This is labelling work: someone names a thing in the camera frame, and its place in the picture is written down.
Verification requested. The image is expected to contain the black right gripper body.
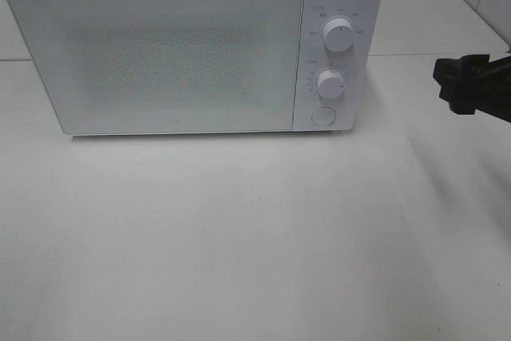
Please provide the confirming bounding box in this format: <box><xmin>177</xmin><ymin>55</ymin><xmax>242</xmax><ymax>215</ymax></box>
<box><xmin>461</xmin><ymin>54</ymin><xmax>510</xmax><ymax>122</ymax></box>

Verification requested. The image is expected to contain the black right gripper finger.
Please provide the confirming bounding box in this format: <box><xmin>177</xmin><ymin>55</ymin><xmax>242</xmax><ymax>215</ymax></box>
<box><xmin>439</xmin><ymin>83</ymin><xmax>476</xmax><ymax>116</ymax></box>
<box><xmin>433</xmin><ymin>54</ymin><xmax>490</xmax><ymax>84</ymax></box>

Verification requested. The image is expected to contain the white microwave knob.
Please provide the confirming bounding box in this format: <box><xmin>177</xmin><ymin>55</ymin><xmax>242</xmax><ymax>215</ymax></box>
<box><xmin>316</xmin><ymin>70</ymin><xmax>347</xmax><ymax>100</ymax></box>
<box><xmin>322</xmin><ymin>15</ymin><xmax>355</xmax><ymax>53</ymax></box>

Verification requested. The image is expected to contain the round white door button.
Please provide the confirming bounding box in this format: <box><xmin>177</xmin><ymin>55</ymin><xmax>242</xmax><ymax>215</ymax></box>
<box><xmin>311</xmin><ymin>107</ymin><xmax>336</xmax><ymax>127</ymax></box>

